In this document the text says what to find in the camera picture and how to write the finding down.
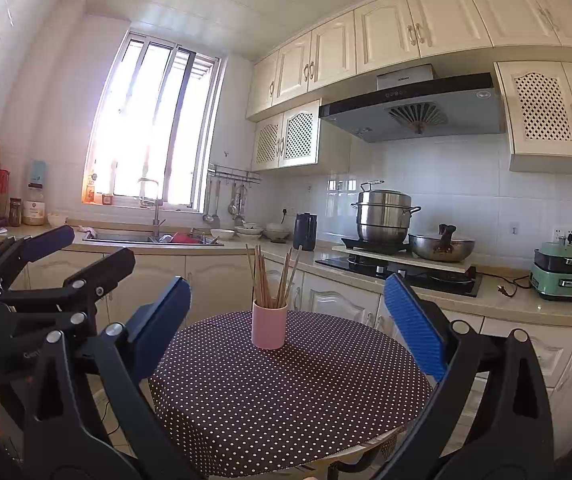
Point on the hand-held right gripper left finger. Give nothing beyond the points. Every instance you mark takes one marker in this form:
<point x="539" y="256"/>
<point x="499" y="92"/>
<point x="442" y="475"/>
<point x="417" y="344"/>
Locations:
<point x="161" y="320"/>

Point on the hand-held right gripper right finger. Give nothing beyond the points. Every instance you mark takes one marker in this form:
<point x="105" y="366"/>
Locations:
<point x="413" y="325"/>

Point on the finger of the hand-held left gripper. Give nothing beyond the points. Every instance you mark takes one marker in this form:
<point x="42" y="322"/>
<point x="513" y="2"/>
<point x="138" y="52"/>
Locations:
<point x="113" y="262"/>
<point x="48" y="242"/>

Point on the bunch of wooden chopsticks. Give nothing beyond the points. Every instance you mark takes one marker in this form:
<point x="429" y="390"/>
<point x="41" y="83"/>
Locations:
<point x="261" y="280"/>

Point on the pink cup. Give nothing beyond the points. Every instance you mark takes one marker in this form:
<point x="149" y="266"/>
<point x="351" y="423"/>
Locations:
<point x="269" y="325"/>

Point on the small white bowl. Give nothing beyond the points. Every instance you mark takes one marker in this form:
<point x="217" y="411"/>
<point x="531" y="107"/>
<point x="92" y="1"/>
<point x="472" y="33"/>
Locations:
<point x="57" y="219"/>

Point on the steel sink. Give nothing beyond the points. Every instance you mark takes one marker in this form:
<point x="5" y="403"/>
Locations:
<point x="126" y="236"/>

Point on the glass jar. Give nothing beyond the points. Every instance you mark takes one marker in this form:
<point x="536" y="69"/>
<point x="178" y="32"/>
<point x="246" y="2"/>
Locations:
<point x="33" y="207"/>

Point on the dark jar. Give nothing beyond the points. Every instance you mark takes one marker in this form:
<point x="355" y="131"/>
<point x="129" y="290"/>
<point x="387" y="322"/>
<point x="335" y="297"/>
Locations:
<point x="14" y="211"/>

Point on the light wooden board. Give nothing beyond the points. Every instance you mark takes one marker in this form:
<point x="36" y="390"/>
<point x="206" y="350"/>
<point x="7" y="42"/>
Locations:
<point x="415" y="261"/>

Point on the small red jar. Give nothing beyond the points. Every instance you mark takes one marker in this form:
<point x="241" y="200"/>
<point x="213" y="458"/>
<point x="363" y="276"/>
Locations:
<point x="107" y="199"/>

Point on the cream base cabinets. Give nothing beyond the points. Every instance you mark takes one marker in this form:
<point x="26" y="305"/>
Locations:
<point x="216" y="285"/>

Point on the orange bottle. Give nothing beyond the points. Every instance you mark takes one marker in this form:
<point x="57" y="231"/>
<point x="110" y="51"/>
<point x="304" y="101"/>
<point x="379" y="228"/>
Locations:
<point x="88" y="189"/>

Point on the metal faucet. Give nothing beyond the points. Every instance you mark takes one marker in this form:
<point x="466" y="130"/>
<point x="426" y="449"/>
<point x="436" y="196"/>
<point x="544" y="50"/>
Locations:
<point x="155" y="210"/>

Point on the pink basin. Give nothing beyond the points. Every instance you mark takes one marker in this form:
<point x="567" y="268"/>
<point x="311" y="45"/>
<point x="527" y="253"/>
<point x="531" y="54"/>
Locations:
<point x="183" y="238"/>

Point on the steel wok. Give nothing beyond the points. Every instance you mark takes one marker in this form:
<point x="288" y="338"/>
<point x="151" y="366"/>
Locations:
<point x="440" y="249"/>

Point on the black glass cooktop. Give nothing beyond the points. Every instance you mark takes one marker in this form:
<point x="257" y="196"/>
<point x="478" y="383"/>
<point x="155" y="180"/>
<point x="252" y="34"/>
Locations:
<point x="355" y="266"/>

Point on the black induction cooker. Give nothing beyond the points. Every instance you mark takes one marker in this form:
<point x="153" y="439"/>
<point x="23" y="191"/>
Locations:
<point x="375" y="246"/>

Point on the beige stone countertop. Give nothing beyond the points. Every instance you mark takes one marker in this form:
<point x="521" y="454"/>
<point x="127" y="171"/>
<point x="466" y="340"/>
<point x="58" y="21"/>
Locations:
<point x="510" y="307"/>

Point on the metal ladle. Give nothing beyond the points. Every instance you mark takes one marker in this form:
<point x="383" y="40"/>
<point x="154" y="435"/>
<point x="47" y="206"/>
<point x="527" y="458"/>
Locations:
<point x="208" y="210"/>

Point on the steel steamer pot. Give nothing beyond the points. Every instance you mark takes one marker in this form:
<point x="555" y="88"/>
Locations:
<point x="384" y="215"/>

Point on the stack of plates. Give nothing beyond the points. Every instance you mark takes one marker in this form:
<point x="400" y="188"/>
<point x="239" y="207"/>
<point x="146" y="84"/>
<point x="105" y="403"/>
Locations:
<point x="250" y="231"/>

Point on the metal skimmer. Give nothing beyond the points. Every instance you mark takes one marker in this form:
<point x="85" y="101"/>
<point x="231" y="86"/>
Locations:
<point x="233" y="202"/>

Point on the slotted metal spoon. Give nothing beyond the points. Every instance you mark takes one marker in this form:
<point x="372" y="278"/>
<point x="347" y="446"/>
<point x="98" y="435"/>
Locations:
<point x="242" y="207"/>

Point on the black kettle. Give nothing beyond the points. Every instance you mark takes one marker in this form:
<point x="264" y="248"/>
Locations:
<point x="305" y="231"/>

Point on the round polka-dot table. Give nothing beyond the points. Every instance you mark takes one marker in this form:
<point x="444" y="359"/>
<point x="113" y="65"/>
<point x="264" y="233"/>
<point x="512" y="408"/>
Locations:
<point x="291" y="400"/>

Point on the stacked white bowls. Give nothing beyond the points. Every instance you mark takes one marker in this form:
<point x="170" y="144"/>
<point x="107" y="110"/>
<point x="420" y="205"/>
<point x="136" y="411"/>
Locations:
<point x="277" y="233"/>

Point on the kitchen window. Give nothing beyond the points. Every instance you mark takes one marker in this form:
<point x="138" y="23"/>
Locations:
<point x="151" y="120"/>

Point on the metal utensil rack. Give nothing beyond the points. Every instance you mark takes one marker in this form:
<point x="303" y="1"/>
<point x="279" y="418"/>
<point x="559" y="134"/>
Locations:
<point x="233" y="174"/>

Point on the green electric cooker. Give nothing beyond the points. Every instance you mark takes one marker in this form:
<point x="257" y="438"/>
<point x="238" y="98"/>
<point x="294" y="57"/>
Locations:
<point x="560" y="272"/>

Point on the grey range hood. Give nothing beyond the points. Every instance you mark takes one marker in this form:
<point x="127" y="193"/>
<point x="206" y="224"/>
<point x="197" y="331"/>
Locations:
<point x="413" y="110"/>

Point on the wall socket with plug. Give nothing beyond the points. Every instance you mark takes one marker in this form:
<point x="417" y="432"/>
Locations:
<point x="286" y="212"/>

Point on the double wall socket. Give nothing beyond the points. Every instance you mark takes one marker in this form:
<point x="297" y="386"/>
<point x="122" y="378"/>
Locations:
<point x="565" y="234"/>

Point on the small lattice wall cabinet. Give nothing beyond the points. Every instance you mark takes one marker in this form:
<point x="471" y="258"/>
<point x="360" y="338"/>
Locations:
<point x="286" y="137"/>

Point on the wide lattice wall cabinet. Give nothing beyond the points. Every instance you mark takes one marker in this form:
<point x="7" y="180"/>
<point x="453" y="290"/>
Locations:
<point x="555" y="110"/>

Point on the cream wall cabinets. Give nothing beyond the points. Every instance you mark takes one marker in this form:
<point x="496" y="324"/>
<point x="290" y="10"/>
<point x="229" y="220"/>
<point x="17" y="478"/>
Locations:
<point x="415" y="35"/>

